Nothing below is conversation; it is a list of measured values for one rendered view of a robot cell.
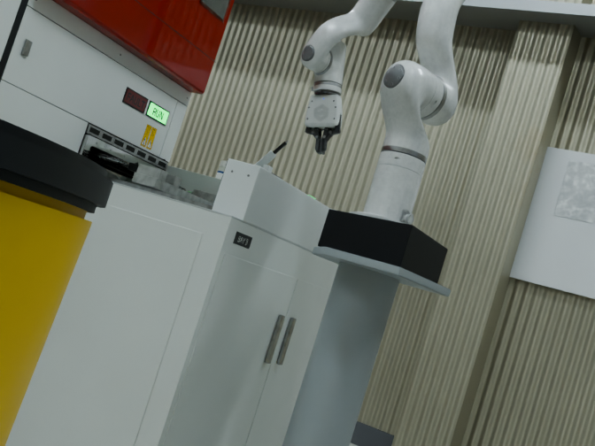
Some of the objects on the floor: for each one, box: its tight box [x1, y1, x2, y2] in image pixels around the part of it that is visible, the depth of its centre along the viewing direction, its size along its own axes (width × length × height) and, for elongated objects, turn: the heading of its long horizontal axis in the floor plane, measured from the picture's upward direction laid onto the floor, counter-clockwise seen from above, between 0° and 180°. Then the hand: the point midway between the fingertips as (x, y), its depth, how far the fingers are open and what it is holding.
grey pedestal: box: [282, 247, 451, 446], centre depth 215 cm, size 51×44×82 cm
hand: (320, 146), depth 255 cm, fingers closed
